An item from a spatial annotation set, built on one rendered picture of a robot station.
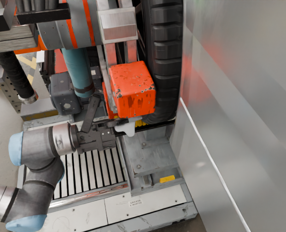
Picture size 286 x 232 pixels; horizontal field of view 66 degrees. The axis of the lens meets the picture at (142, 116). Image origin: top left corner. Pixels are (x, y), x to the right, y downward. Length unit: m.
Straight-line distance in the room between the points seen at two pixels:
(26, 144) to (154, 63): 0.41
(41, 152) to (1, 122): 1.12
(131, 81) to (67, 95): 0.77
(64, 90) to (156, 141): 0.52
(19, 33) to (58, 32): 0.16
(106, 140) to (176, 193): 0.61
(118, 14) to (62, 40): 0.26
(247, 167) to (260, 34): 0.12
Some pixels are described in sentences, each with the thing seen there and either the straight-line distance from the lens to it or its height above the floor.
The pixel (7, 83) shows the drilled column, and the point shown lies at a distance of 1.58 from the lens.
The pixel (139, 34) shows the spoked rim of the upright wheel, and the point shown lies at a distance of 0.61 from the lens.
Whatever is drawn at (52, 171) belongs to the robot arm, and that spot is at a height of 0.53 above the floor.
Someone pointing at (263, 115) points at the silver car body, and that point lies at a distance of 0.20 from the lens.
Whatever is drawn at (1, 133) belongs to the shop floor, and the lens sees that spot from 1.69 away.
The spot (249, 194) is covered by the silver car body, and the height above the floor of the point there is 0.94.
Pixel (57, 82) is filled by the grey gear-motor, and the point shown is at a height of 0.41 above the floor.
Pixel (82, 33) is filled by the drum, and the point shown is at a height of 0.85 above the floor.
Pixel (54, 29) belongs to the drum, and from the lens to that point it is 0.65.
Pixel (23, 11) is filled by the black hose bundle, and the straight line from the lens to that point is 0.47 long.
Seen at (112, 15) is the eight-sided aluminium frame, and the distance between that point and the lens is 0.42.
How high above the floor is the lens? 1.15
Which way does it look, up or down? 50 degrees down
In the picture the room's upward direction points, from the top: straight up
